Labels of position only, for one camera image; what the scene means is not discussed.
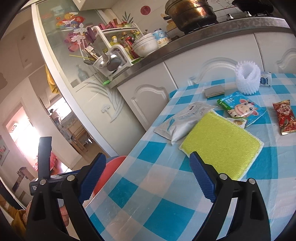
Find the white dish rack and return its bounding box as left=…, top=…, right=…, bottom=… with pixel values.
left=84, top=24, right=142, bottom=81

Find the blue white checkered tablecloth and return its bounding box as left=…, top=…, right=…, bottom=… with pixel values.
left=82, top=72, right=296, bottom=241

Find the white foam fruit net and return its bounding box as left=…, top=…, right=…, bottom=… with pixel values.
left=235, top=61, right=261, bottom=95

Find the yellow sleeve forearm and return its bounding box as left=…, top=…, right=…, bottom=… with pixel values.
left=11, top=210, right=28, bottom=240

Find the red snack packet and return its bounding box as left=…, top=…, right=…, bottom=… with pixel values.
left=273, top=100, right=296, bottom=136

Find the white kitchen cabinet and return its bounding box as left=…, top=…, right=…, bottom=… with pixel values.
left=118, top=32, right=295, bottom=130

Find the blue white printed container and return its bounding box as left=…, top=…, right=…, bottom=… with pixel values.
left=153, top=29, right=170, bottom=48

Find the small white plastic bottle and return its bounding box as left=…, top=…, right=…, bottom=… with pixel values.
left=260, top=71, right=272, bottom=87

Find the bronze cooking pot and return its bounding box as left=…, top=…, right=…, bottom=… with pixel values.
left=165, top=0, right=218, bottom=34

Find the person's left hand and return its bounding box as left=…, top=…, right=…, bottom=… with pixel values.
left=23, top=201, right=69, bottom=227

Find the grey square pad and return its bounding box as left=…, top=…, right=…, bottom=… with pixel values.
left=204, top=85, right=225, bottom=98

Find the yellow green scrubbing sponge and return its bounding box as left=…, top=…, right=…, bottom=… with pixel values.
left=179, top=110, right=264, bottom=180

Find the cartoon cow snack packet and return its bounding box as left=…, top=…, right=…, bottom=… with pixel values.
left=217, top=91, right=266, bottom=127

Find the white feather tissue pack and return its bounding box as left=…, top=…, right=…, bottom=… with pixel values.
left=154, top=102, right=215, bottom=145

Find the white ceramic bowl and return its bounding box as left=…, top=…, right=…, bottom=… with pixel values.
left=132, top=33, right=159, bottom=58

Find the red plastic stool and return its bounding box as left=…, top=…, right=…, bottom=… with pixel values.
left=92, top=156, right=126, bottom=197

